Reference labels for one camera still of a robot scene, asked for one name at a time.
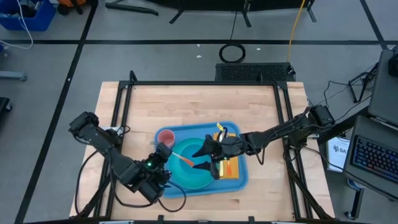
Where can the blue plastic serving tray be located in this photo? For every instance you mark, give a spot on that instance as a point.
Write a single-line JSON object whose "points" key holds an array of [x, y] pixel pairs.
{"points": [[192, 127]]}

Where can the teal round plate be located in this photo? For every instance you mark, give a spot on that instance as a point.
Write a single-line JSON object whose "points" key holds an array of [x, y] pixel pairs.
{"points": [[186, 185]]}

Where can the laptop with lit keyboard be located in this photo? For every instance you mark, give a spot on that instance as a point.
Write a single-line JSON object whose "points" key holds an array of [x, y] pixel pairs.
{"points": [[373, 155]]}

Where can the black cart leg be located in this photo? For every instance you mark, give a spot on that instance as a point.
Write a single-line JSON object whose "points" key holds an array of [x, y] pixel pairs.
{"points": [[357, 199]]}

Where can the yellow cloth napkin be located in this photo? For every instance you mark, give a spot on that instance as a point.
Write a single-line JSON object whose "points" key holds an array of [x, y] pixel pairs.
{"points": [[234, 169]]}

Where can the grey floor bracket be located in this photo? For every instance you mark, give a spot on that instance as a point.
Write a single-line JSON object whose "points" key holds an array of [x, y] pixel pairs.
{"points": [[12, 75]]}

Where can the black cart edge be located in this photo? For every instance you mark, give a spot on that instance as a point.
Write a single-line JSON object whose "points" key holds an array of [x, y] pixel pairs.
{"points": [[3, 107]]}

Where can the black partition panel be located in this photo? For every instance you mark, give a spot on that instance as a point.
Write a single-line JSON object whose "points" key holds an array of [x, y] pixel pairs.
{"points": [[280, 3], [202, 3]]}

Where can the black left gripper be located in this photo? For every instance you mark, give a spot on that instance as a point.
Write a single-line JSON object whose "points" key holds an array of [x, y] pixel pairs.
{"points": [[157, 168]]}

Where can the pink plastic cup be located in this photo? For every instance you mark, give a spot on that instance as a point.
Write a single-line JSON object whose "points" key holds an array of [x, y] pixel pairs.
{"points": [[166, 137]]}

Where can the blue storage bin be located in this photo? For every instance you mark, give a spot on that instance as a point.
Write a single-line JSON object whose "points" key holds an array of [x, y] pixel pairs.
{"points": [[34, 21]]}

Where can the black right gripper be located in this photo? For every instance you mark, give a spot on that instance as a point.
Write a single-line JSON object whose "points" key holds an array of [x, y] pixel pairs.
{"points": [[230, 146]]}

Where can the grey closed laptop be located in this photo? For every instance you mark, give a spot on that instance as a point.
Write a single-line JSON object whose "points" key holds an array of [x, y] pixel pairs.
{"points": [[384, 93]]}

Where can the white paper sign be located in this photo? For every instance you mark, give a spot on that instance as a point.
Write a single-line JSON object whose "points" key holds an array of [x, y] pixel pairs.
{"points": [[337, 155]]}

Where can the black box device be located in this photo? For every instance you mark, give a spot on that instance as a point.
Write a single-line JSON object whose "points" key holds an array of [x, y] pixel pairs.
{"points": [[394, 65]]}

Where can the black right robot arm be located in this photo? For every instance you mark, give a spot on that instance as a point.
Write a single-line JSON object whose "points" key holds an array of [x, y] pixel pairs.
{"points": [[280, 130]]}

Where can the black table frame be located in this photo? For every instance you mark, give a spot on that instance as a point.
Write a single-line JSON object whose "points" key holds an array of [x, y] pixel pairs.
{"points": [[199, 83]]}

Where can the orange and black tool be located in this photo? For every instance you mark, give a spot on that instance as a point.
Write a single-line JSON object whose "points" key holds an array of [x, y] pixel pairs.
{"points": [[71, 2]]}

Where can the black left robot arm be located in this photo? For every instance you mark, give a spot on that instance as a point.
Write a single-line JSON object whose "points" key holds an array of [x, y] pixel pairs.
{"points": [[118, 158]]}

